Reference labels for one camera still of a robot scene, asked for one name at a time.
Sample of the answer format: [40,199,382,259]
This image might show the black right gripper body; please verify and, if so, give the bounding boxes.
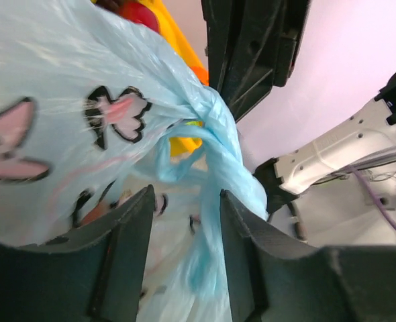
[273,0,310,87]

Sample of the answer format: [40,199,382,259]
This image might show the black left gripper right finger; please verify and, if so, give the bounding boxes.
[220,191,396,321]

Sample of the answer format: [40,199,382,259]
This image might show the yellow plastic tray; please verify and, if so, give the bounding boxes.
[148,0,209,86]

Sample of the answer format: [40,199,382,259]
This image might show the light blue plastic bag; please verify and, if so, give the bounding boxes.
[0,1,266,321]

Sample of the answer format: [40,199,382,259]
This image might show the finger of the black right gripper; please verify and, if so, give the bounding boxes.
[201,1,282,121]

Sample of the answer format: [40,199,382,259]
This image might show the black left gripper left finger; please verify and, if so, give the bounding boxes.
[0,186,154,321]

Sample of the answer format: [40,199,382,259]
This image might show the fake red bell pepper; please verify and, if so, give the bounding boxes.
[117,1,160,34]

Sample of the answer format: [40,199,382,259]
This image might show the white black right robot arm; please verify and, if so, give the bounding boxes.
[201,1,396,213]

